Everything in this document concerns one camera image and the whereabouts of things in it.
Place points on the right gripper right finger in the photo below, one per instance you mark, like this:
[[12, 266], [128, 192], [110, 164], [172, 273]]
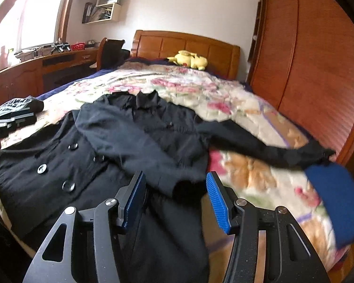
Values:
[[289, 255]]

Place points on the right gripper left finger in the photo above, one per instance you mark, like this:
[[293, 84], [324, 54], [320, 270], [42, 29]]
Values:
[[83, 245]]

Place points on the black coat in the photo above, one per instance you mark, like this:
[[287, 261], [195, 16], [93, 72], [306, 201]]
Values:
[[92, 152]]

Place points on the dark grey folded garment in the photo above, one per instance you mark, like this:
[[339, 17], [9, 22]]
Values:
[[20, 107]]

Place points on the blue bed sheet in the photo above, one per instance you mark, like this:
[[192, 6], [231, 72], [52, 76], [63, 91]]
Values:
[[63, 87]]

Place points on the wooden desk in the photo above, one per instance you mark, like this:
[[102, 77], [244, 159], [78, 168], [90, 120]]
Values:
[[40, 75]]

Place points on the blue folded garment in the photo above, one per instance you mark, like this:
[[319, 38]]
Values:
[[335, 186]]

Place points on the black device on desk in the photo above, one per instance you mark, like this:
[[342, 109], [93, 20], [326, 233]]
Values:
[[61, 48]]

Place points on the red basket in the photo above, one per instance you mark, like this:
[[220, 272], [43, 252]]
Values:
[[77, 46]]

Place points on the wooden chair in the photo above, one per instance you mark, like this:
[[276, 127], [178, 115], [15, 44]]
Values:
[[110, 55]]

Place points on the yellow plush toy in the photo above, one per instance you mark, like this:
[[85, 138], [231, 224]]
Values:
[[188, 59]]

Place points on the wooden wardrobe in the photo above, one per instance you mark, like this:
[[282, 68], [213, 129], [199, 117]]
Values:
[[303, 65]]

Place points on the wooden headboard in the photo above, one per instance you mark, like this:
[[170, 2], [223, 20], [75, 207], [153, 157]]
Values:
[[223, 58]]

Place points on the white wall shelf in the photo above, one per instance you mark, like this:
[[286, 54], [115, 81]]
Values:
[[104, 3]]

